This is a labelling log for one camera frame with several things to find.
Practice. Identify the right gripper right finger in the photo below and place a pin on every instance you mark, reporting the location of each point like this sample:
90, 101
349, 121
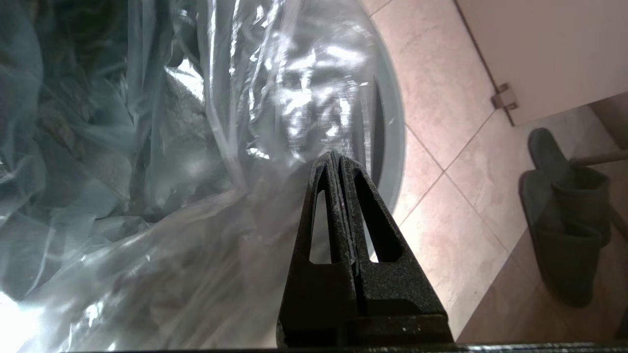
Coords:
402, 304

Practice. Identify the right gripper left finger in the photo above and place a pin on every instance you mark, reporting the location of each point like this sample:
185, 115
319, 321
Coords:
314, 304

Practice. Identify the clear plastic trash bag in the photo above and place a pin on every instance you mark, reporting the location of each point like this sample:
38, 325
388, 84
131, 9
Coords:
147, 171

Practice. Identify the black slipper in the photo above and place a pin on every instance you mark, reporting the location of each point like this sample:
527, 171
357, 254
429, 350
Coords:
564, 264
579, 196

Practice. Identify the white door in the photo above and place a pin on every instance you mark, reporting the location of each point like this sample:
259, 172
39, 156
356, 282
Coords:
549, 49

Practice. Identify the metal door stop bracket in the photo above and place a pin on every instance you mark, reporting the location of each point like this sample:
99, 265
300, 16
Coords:
504, 98

